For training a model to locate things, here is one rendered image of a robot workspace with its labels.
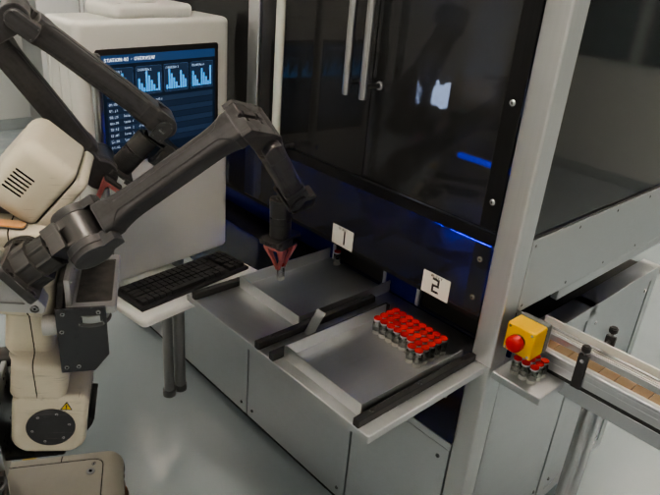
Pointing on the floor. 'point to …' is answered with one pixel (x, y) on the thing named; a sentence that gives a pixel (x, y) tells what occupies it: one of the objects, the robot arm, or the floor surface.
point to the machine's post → (517, 228)
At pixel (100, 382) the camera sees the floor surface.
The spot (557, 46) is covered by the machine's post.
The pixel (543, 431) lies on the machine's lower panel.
